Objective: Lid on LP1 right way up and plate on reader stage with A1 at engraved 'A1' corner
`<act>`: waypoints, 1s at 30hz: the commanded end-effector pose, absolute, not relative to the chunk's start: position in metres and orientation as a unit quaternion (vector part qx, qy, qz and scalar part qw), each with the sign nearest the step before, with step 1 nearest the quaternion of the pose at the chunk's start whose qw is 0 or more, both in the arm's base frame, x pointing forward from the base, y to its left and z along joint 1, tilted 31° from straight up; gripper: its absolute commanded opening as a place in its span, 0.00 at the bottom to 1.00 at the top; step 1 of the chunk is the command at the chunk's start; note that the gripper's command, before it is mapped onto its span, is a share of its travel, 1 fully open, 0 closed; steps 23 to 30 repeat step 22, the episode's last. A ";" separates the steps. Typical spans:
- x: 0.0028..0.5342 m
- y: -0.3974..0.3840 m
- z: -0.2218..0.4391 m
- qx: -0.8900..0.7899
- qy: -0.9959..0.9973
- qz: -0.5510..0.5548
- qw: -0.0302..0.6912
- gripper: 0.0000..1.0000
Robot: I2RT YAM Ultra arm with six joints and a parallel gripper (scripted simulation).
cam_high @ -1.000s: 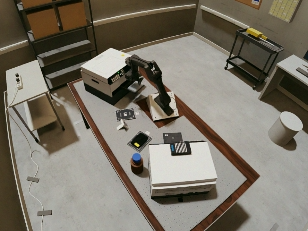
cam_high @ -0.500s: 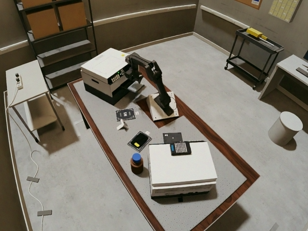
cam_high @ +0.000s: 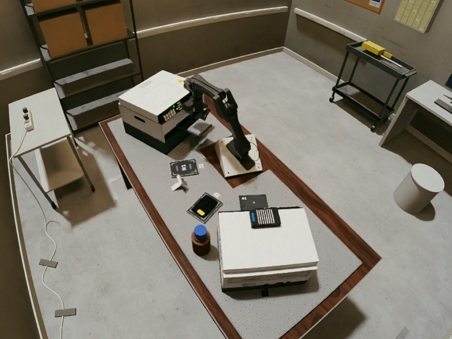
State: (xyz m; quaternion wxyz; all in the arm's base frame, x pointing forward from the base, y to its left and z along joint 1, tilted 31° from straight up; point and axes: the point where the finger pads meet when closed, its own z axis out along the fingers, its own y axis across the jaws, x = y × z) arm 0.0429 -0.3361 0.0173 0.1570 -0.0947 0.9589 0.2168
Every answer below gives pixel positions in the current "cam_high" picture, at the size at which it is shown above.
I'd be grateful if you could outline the brown bottle with blue cap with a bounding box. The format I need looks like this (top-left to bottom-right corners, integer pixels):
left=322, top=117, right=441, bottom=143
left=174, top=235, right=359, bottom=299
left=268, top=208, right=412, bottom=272
left=191, top=224, right=210, bottom=256

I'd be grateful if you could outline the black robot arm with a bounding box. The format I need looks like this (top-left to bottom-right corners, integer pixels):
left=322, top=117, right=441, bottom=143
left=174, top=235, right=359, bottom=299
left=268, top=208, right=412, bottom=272
left=183, top=74, right=255, bottom=170

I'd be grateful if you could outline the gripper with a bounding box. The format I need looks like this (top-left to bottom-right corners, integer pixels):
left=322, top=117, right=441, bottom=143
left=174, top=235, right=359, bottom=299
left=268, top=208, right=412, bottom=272
left=194, top=97, right=211, bottom=121

